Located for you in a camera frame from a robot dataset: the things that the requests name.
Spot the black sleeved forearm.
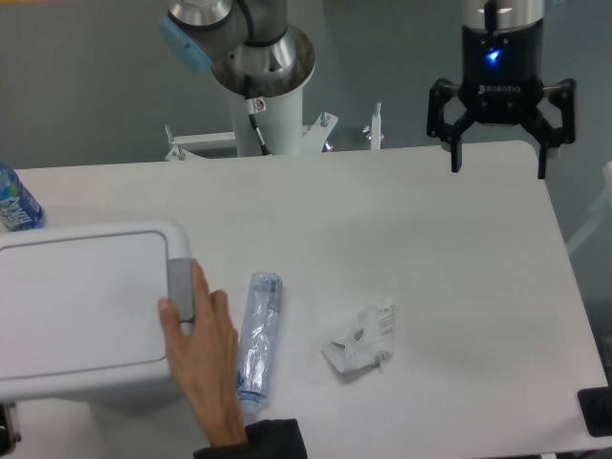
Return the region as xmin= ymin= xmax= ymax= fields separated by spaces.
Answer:
xmin=193 ymin=419 xmax=308 ymax=459

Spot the crumpled white paper packaging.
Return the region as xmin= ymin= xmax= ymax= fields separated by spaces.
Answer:
xmin=321 ymin=295 xmax=395 ymax=373

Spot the black clamp at table edge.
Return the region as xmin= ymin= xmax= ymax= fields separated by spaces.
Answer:
xmin=578 ymin=386 xmax=612 ymax=438

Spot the black cable on pedestal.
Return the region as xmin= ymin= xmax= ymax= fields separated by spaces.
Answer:
xmin=242 ymin=74 xmax=273 ymax=157

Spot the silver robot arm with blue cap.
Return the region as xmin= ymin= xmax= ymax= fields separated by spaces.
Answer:
xmin=159 ymin=1 xmax=577 ymax=177

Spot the bare human hand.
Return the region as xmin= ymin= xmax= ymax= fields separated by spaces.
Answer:
xmin=158 ymin=260 xmax=248 ymax=448

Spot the white bracket with bolt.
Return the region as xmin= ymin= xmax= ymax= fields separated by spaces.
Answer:
xmin=361 ymin=102 xmax=385 ymax=150

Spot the blue labelled water bottle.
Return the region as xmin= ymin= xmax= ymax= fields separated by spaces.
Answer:
xmin=1 ymin=164 xmax=46 ymax=231

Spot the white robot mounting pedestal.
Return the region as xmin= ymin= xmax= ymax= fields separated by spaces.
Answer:
xmin=164 ymin=56 xmax=339 ymax=163

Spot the crushed clear plastic bottle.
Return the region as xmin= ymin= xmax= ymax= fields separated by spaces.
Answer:
xmin=236 ymin=272 xmax=283 ymax=415

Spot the silver wrist of gripper arm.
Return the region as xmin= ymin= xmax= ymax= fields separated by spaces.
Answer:
xmin=462 ymin=0 xmax=545 ymax=33

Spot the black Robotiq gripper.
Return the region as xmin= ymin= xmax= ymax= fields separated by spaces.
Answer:
xmin=426 ymin=16 xmax=578 ymax=181

